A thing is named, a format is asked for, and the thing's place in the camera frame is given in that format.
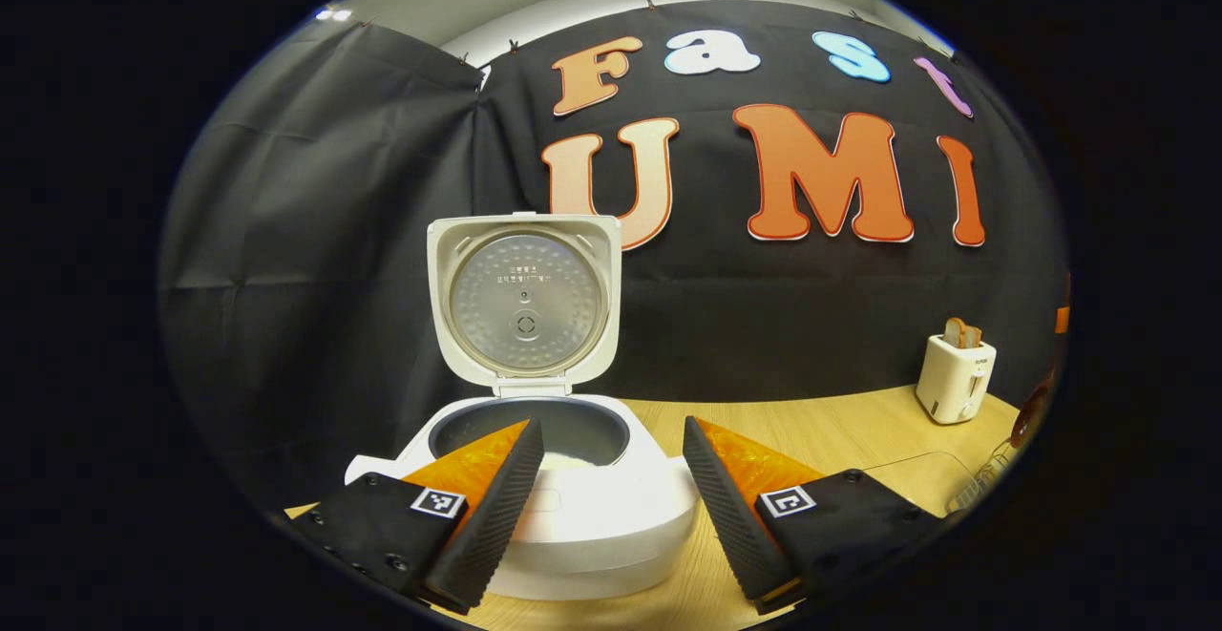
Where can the black backdrop cloth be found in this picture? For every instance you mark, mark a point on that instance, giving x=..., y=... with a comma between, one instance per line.
x=334, y=278

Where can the clear plastic container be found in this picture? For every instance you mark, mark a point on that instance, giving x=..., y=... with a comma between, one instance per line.
x=907, y=478

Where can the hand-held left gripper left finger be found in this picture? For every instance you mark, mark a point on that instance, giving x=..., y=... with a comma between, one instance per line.
x=496, y=516

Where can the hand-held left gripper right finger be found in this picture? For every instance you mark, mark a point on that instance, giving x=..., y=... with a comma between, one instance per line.
x=730, y=516

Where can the brown wooden spoon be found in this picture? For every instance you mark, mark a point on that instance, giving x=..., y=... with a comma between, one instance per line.
x=1029, y=416

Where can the brown toast slice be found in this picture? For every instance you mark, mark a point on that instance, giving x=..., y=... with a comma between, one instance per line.
x=972, y=336
x=955, y=331

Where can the white rice cooker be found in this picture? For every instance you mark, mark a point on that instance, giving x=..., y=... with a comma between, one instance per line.
x=611, y=526

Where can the white toaster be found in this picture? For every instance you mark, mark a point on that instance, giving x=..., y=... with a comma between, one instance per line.
x=955, y=383

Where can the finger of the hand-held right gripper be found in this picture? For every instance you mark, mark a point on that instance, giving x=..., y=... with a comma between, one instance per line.
x=1063, y=320

